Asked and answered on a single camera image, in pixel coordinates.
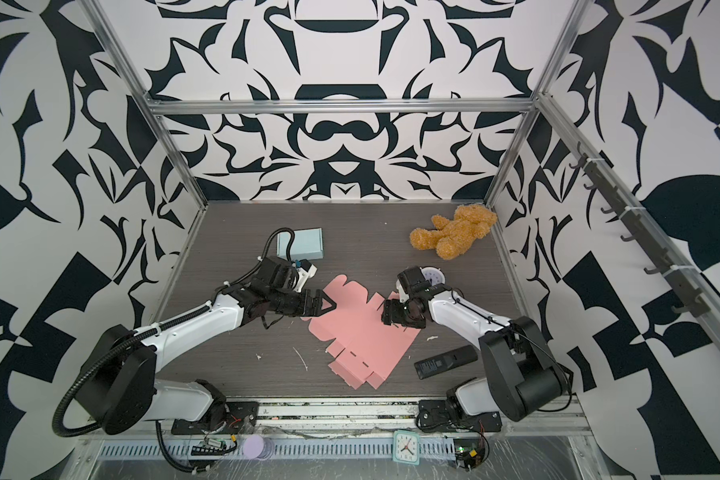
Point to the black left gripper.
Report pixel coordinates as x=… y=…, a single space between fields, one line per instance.
x=313 y=310

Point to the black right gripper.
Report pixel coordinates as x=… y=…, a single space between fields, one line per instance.
x=389 y=315

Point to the pink paper box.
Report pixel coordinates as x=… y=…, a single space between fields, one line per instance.
x=364 y=349

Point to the light blue paper box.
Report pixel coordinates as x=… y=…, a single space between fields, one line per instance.
x=307 y=245

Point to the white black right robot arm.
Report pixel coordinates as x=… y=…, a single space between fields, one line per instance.
x=521 y=375

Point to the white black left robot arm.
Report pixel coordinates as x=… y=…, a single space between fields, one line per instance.
x=117 y=386

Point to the white alarm clock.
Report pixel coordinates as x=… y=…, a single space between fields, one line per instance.
x=433 y=275

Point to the black remote control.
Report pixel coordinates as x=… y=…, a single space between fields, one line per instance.
x=444 y=362

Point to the brown teddy bear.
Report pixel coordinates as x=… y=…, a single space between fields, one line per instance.
x=451 y=238

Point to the teal square clock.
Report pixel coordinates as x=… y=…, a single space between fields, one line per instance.
x=406 y=447

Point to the purple round disc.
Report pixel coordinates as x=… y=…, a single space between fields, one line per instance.
x=256 y=447

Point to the green circuit board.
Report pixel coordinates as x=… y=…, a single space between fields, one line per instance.
x=470 y=453

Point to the small electronics board left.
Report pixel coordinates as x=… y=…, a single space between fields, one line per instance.
x=214 y=447

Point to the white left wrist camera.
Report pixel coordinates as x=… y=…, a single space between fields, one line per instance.
x=305 y=270

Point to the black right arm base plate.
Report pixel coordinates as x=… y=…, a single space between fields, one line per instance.
x=445 y=415

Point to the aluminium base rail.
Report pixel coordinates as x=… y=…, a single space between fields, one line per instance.
x=321 y=417

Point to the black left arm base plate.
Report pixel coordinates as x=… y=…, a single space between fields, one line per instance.
x=235 y=417

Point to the black wall hook rack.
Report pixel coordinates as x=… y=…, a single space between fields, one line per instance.
x=643 y=229

